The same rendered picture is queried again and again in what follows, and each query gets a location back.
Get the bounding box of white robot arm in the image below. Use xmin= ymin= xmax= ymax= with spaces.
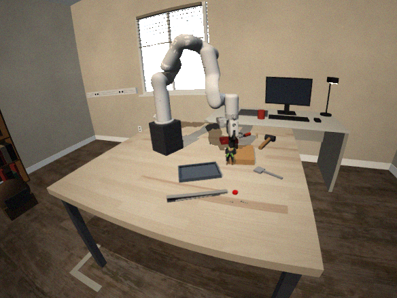
xmin=150 ymin=33 xmax=239 ymax=126

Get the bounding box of red rectangular tray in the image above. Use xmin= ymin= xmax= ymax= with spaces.
xmin=220 ymin=136 xmax=239 ymax=145

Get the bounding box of black rubber mallet with wooden handle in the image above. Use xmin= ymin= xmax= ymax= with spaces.
xmin=258 ymin=134 xmax=276 ymax=150

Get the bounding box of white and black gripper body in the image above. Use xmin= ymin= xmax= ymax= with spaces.
xmin=226 ymin=119 xmax=239 ymax=137

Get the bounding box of tan wooden board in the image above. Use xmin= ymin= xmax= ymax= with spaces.
xmin=227 ymin=145 xmax=255 ymax=165

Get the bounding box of grey flat bar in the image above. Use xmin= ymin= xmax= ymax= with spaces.
xmin=167 ymin=189 xmax=228 ymax=203

